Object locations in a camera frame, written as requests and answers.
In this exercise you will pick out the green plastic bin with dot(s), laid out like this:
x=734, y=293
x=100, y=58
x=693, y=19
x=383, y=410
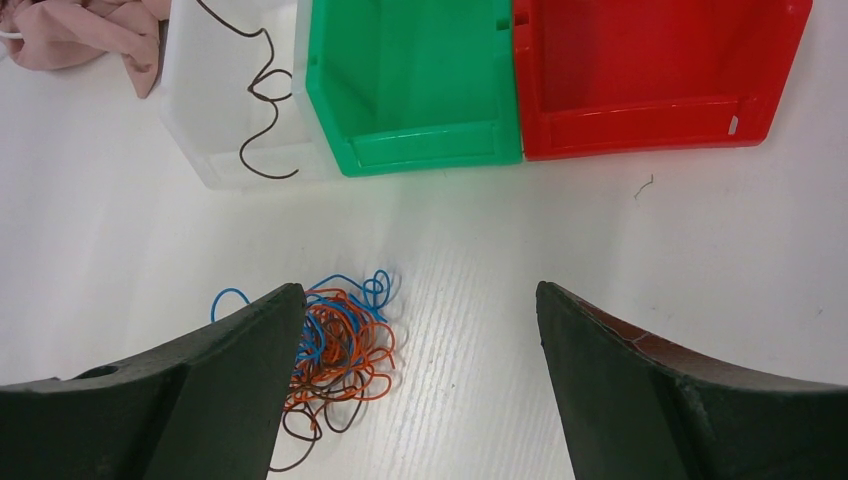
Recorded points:
x=402, y=86

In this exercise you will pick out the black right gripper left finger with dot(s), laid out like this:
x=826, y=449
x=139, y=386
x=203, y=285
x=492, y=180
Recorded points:
x=206, y=405

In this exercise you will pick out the pink cloth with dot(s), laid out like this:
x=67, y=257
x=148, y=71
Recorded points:
x=58, y=34

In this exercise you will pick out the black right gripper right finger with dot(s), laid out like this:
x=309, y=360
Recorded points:
x=634, y=405

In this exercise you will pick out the red plastic bin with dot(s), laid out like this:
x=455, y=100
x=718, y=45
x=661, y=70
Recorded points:
x=603, y=77

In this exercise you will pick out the clear plastic bin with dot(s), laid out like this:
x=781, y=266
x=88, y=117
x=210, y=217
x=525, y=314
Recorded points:
x=234, y=95

